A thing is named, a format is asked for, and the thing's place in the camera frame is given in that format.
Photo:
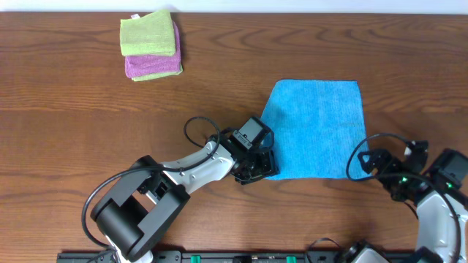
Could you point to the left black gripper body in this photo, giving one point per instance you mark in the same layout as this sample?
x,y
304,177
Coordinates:
x,y
261,165

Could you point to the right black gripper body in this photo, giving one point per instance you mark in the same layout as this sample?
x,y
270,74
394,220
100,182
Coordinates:
x,y
392,166

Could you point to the blue microfiber cloth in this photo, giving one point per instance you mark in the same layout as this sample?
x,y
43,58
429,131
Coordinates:
x,y
317,124

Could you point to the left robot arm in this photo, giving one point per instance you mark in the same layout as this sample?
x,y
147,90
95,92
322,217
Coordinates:
x,y
146,199

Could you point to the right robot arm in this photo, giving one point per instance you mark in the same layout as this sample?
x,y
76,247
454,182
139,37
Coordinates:
x,y
432,191

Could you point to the bottom green folded cloth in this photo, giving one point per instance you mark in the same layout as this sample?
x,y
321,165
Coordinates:
x,y
157,75

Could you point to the green folded cloth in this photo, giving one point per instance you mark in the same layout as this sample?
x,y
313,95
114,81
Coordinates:
x,y
152,34
157,75

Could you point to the purple folded cloth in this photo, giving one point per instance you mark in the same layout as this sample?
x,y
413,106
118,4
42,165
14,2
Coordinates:
x,y
136,66

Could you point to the top green folded cloth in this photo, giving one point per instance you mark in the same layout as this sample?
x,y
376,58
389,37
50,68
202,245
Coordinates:
x,y
152,34

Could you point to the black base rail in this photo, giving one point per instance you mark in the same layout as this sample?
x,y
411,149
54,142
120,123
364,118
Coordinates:
x,y
180,257

